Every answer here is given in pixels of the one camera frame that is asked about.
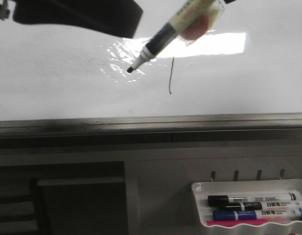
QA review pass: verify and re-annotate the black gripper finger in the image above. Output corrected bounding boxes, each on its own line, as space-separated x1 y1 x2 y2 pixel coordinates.
13 0 143 38
224 0 236 4

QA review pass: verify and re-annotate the white black whiteboard marker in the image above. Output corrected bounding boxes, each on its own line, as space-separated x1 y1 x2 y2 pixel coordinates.
127 0 226 73

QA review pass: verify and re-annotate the red round magnet in tape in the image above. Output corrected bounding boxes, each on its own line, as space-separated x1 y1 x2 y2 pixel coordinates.
179 4 226 46

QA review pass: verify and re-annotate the dark chair with white edge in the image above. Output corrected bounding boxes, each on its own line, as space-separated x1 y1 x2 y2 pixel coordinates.
0 162 129 235

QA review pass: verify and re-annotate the white plastic marker tray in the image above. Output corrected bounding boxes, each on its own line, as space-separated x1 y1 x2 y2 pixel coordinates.
191 179 302 235

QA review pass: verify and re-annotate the black capped marker upper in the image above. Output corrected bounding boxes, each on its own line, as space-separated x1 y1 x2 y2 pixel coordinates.
208 192 302 207

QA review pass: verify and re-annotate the black capped marker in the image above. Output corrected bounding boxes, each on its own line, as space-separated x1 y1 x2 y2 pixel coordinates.
208 192 302 207
219 200 302 211

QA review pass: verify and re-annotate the black capped marker middle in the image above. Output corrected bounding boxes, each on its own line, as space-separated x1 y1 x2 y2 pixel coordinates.
219 200 302 211

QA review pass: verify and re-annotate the pink eraser strip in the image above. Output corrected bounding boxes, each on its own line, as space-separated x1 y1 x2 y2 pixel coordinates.
206 219 268 227

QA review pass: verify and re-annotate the blue capped marker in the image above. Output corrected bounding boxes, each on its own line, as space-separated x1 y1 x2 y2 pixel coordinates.
212 209 302 221

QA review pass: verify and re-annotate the white whiteboard with grey frame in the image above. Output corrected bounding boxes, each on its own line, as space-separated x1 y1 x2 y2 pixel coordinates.
0 0 302 136

